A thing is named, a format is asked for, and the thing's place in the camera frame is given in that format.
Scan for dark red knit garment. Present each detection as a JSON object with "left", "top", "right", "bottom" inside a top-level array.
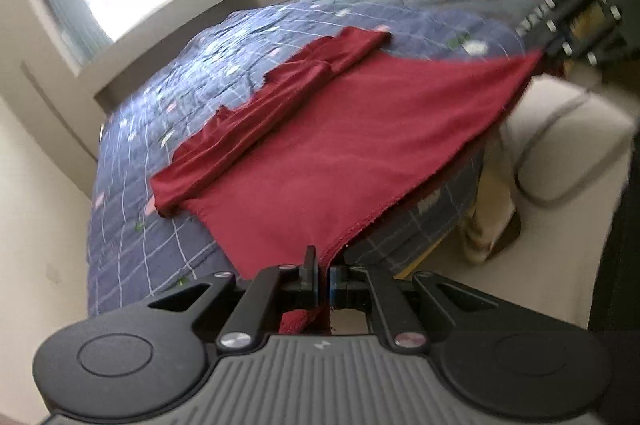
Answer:
[{"left": 150, "top": 26, "right": 548, "bottom": 336}]

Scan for blue plaid floral quilt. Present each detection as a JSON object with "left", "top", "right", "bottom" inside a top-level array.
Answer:
[{"left": 87, "top": 0, "right": 523, "bottom": 315}]

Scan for beige headboard cabinet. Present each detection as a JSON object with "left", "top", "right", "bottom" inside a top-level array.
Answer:
[{"left": 19, "top": 0, "right": 266, "bottom": 116}]

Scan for grey cable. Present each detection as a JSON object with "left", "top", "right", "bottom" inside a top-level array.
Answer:
[{"left": 499, "top": 89, "right": 637, "bottom": 208}]

